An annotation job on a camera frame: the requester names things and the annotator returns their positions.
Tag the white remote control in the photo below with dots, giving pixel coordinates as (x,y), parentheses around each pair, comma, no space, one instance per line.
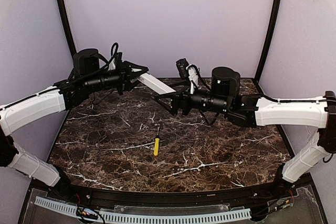
(155,84)

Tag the right black frame post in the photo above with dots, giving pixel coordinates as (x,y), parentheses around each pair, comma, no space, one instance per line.
(268,39)

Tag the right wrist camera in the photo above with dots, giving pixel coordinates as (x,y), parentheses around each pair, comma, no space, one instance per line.
(189,75)

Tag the white slotted cable duct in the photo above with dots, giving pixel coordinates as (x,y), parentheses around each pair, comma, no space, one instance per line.
(129,214)

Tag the black front table rail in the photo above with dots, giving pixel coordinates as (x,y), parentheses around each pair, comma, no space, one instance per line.
(101,198)

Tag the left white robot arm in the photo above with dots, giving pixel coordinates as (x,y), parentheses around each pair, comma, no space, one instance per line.
(91,73)

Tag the left black frame post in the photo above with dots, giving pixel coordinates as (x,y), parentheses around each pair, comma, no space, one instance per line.
(66,27)

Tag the black frame post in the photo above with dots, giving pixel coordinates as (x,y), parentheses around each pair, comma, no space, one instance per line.
(66,27)
(268,39)

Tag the yellow handled screwdriver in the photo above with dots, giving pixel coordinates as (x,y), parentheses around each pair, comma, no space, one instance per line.
(157,142)

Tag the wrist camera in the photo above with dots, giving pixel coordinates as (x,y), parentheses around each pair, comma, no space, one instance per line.
(189,75)
(115,61)

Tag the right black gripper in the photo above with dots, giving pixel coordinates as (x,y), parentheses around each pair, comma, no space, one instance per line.
(177,102)

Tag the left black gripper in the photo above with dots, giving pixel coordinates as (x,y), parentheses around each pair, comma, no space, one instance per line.
(125,77)

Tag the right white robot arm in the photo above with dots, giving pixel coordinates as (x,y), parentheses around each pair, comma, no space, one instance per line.
(259,110)

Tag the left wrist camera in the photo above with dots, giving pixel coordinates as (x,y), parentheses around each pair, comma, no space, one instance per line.
(115,61)

